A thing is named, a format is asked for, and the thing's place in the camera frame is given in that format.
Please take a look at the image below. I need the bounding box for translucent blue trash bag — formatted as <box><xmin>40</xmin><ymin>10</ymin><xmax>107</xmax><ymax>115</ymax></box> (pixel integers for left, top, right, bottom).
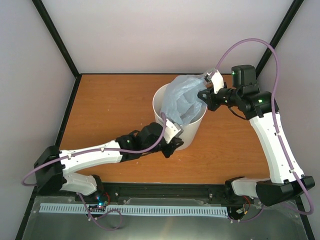
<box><xmin>160</xmin><ymin>75</ymin><xmax>206</xmax><ymax>126</ymax></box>

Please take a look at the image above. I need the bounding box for white plastic trash bin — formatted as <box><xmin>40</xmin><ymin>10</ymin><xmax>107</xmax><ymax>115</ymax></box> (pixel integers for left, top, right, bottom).
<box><xmin>152</xmin><ymin>84</ymin><xmax>207</xmax><ymax>151</ymax></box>

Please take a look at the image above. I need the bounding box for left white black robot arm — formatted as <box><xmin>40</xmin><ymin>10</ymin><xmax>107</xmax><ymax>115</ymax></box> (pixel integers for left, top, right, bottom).
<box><xmin>34</xmin><ymin>120</ymin><xmax>184</xmax><ymax>202</ymax></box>

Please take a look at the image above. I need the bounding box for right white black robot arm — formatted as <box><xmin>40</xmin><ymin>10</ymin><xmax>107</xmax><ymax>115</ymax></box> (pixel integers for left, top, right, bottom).
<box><xmin>197</xmin><ymin>65</ymin><xmax>315</xmax><ymax>207</ymax></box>

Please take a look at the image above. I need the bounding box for green lit circuit board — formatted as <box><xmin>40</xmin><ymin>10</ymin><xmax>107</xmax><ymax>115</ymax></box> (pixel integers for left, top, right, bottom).
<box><xmin>96</xmin><ymin>195</ymin><xmax>111</xmax><ymax>208</ymax></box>

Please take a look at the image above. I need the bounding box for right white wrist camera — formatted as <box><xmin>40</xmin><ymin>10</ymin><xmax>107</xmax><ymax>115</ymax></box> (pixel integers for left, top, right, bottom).
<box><xmin>203</xmin><ymin>68</ymin><xmax>225</xmax><ymax>94</ymax></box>

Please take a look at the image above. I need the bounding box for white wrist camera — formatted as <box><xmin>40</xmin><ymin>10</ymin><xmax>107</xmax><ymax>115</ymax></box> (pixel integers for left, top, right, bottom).
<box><xmin>203</xmin><ymin>68</ymin><xmax>225</xmax><ymax>94</ymax></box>
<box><xmin>163</xmin><ymin>119</ymin><xmax>183</xmax><ymax>144</ymax></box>

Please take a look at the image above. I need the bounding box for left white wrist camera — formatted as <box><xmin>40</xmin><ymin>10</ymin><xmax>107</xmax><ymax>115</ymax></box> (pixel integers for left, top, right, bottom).
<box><xmin>163</xmin><ymin>119</ymin><xmax>183</xmax><ymax>144</ymax></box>

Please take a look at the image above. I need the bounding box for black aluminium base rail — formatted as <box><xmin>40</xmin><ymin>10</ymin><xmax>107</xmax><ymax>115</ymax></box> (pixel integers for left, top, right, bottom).
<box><xmin>32</xmin><ymin>181</ymin><xmax>300</xmax><ymax>205</ymax></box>

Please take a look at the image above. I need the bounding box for light blue slotted cable duct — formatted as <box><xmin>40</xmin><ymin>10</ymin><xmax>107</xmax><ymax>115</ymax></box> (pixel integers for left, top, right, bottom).
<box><xmin>38</xmin><ymin>203</ymin><xmax>228</xmax><ymax>218</ymax></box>

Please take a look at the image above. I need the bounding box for right black frame post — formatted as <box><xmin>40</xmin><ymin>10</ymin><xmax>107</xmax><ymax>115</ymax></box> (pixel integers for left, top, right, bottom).
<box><xmin>255</xmin><ymin>0</ymin><xmax>304</xmax><ymax>77</ymax></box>

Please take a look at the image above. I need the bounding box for black frame post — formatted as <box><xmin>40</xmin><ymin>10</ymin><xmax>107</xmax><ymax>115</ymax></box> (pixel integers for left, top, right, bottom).
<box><xmin>255</xmin><ymin>0</ymin><xmax>304</xmax><ymax>77</ymax></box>
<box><xmin>31</xmin><ymin>0</ymin><xmax>81</xmax><ymax>79</ymax></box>

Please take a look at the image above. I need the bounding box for left black frame post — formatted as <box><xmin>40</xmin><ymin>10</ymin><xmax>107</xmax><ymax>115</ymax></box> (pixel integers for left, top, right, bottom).
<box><xmin>31</xmin><ymin>0</ymin><xmax>81</xmax><ymax>79</ymax></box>

